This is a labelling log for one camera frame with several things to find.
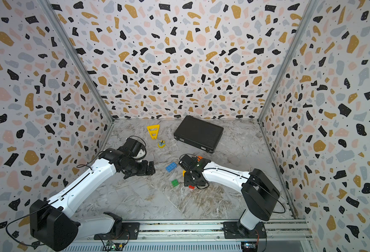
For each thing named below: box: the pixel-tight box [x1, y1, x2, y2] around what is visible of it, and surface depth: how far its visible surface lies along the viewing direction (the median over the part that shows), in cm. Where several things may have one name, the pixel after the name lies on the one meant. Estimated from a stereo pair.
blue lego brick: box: [165, 162, 178, 173], surface depth 97 cm
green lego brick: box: [170, 179, 180, 187], surface depth 92 cm
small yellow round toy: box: [157, 140, 166, 149], surface depth 108 cm
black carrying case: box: [173, 114, 224, 154], surface depth 112 cm
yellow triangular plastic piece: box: [146, 124, 161, 140], surface depth 116 cm
